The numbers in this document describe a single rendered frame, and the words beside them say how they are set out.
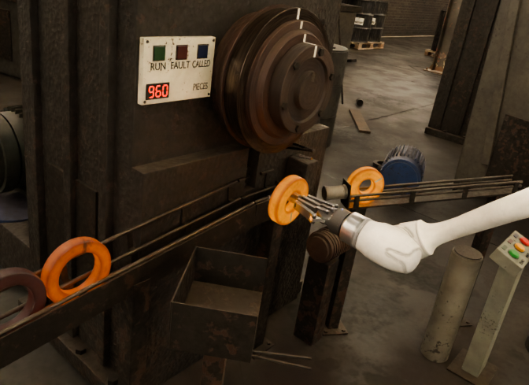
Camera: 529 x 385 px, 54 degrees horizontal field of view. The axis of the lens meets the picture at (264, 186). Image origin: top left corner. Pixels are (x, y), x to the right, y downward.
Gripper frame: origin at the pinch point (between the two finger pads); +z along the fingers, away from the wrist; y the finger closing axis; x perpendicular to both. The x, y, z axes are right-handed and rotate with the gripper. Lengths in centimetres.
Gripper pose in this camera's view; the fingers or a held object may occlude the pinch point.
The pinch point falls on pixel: (290, 195)
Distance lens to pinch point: 153.3
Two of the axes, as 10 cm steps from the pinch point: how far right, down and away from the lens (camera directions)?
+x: 1.7, -8.9, -4.3
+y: 6.4, -2.3, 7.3
